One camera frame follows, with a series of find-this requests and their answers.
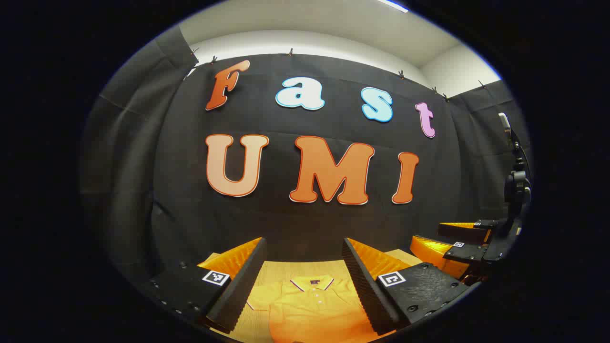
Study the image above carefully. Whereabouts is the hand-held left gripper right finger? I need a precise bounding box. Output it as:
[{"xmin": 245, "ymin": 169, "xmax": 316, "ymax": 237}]
[{"xmin": 342, "ymin": 237, "xmax": 471, "ymax": 336}]

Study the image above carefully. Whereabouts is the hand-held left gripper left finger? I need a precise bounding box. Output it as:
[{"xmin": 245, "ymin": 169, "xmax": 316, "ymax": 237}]
[{"xmin": 141, "ymin": 237, "xmax": 267, "ymax": 334}]

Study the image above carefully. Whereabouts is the orange polo T-shirt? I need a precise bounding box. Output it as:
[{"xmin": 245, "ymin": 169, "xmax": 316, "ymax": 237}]
[{"xmin": 245, "ymin": 275, "xmax": 396, "ymax": 343}]

